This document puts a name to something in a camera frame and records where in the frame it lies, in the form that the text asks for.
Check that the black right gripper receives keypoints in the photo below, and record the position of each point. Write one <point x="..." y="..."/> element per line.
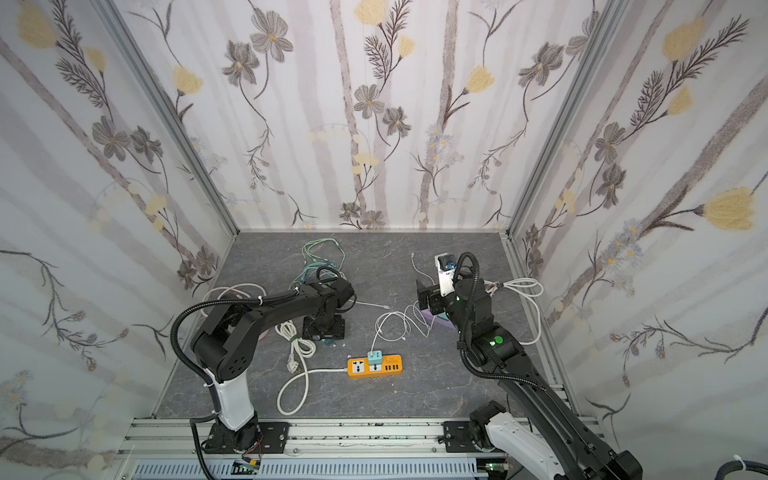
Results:
<point x="432" y="297"/>

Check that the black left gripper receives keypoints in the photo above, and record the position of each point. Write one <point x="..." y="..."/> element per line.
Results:
<point x="324" y="327"/>

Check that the purple power strip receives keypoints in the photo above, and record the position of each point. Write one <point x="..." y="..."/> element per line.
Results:
<point x="440" y="320"/>

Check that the teal USB charger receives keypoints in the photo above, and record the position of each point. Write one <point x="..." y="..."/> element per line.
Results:
<point x="375" y="361"/>

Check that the orange power strip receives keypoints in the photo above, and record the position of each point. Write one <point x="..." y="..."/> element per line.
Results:
<point x="360" y="368"/>

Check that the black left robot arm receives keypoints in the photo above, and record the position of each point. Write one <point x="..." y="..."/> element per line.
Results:
<point x="224" y="344"/>

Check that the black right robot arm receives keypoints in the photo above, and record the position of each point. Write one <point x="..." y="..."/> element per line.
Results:
<point x="557" y="445"/>

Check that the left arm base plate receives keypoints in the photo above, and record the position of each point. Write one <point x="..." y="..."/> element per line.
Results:
<point x="253" y="437"/>

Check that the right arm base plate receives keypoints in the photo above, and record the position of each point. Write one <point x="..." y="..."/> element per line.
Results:
<point x="464" y="436"/>

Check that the aluminium rail frame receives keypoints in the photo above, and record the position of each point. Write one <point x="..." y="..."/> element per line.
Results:
<point x="395" y="448"/>

